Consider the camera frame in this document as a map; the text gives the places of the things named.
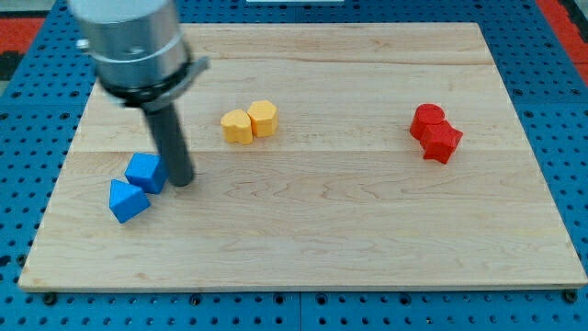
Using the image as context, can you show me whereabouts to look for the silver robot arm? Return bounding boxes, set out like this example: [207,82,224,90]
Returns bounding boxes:
[68,0,209,112]

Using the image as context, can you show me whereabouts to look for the light wooden board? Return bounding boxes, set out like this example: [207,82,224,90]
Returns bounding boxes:
[18,23,587,292]

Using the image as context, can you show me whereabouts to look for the yellow hexagon block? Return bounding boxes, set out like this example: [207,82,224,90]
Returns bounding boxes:
[247,100,278,137]

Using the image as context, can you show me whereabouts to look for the yellow heart block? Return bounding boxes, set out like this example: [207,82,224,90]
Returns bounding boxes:
[220,108,254,144]

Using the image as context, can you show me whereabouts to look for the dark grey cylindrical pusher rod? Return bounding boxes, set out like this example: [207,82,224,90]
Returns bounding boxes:
[141,103,195,187]

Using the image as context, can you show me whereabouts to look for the red cylinder block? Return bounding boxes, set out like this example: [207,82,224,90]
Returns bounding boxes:
[410,103,446,140]

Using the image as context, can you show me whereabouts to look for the blue cube block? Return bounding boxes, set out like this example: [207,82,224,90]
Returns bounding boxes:
[124,153,168,194]

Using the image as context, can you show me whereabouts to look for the red star block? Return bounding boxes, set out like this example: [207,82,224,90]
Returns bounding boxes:
[420,120,463,164]

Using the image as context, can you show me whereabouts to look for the blue triangular block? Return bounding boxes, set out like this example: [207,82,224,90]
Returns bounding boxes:
[108,179,151,223]

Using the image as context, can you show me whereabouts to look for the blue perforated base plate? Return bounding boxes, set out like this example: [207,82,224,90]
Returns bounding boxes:
[1,0,587,330]

